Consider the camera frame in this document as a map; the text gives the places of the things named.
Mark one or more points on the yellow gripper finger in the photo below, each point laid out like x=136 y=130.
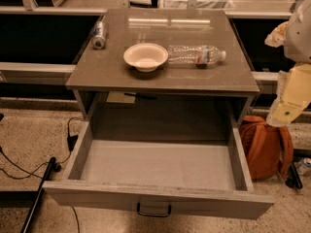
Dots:
x=276 y=38
x=293 y=95

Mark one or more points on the grey top drawer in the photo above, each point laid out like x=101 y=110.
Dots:
x=180 y=151

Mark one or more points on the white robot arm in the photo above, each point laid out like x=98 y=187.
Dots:
x=297 y=43

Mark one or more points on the grey drawer cabinet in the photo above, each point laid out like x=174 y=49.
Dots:
x=105 y=70

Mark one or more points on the orange backpack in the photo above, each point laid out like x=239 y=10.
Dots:
x=269 y=150

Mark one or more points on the can on floor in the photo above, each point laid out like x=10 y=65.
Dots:
x=303 y=165

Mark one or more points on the clear plastic water bottle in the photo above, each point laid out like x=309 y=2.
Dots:
x=197 y=55

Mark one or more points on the white paper bowl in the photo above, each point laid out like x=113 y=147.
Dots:
x=145 y=57

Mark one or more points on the silver drink can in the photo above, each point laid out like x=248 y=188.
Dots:
x=99 y=35

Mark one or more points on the black power adapter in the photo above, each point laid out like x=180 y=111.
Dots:
x=71 y=141

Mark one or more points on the black metal floor bar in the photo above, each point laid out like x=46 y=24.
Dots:
x=38 y=196

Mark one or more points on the white wire basket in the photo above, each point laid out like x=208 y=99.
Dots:
x=200 y=4

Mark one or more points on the black top drawer handle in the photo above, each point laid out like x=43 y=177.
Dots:
x=153 y=211

